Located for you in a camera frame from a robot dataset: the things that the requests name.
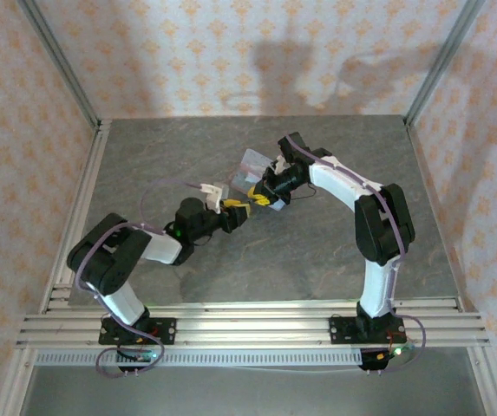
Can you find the cartoon print tin box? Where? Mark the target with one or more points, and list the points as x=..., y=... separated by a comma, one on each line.
x=254, y=160

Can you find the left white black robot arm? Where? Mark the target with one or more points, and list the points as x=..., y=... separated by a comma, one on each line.
x=122, y=299

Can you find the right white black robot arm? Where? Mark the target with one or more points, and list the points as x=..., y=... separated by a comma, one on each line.
x=378, y=286

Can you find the small green circuit board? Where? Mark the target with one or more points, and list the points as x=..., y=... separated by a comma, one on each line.
x=400, y=350
x=145, y=357

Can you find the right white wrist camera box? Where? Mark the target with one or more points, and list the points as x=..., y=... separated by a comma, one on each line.
x=279, y=164

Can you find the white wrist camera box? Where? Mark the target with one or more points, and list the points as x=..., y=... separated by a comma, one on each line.
x=279, y=164
x=213, y=193

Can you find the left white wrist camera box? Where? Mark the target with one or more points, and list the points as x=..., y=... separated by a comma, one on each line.
x=213, y=193

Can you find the aluminium mounting rail beam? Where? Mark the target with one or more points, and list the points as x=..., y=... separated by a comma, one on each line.
x=252, y=323

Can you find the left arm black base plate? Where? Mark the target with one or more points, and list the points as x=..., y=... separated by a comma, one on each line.
x=165, y=331

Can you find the aluminium table side rail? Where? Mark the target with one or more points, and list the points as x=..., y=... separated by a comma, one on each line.
x=92, y=164
x=430, y=195

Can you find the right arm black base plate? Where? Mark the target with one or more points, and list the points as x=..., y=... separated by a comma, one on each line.
x=341, y=331

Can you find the black controller bracket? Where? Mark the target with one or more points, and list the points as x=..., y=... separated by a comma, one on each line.
x=127, y=369
x=371, y=362

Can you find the aluminium frame post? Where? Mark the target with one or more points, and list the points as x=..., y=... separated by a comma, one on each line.
x=60, y=60
x=443, y=60

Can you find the aluminium frame leg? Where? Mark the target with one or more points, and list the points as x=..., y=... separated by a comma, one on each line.
x=16, y=381
x=486, y=381

